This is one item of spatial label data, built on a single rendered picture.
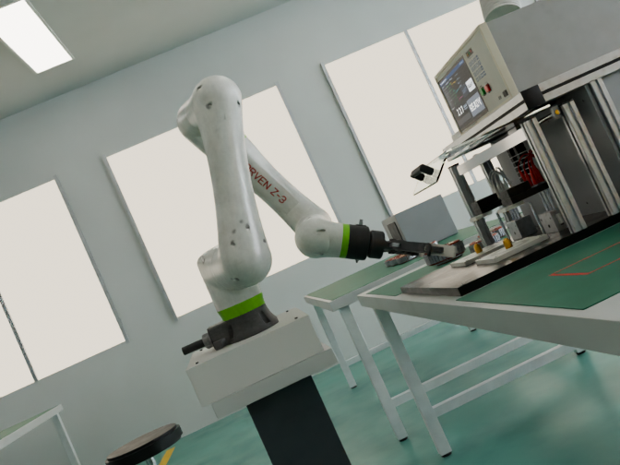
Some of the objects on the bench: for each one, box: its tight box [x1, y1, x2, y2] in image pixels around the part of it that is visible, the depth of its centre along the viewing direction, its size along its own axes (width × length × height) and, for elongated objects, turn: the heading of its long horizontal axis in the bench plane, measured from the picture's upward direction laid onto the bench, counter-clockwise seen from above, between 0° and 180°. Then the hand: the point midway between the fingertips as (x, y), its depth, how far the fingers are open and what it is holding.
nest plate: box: [475, 234, 549, 265], centre depth 180 cm, size 15×15×1 cm
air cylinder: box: [538, 207, 567, 233], centre depth 181 cm, size 5×8×6 cm
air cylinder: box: [506, 214, 537, 240], centre depth 205 cm, size 5×8×6 cm
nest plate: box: [450, 241, 513, 268], centre depth 204 cm, size 15×15×1 cm
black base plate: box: [400, 210, 620, 296], centre depth 192 cm, size 47×64×2 cm
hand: (442, 252), depth 188 cm, fingers closed on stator, 11 cm apart
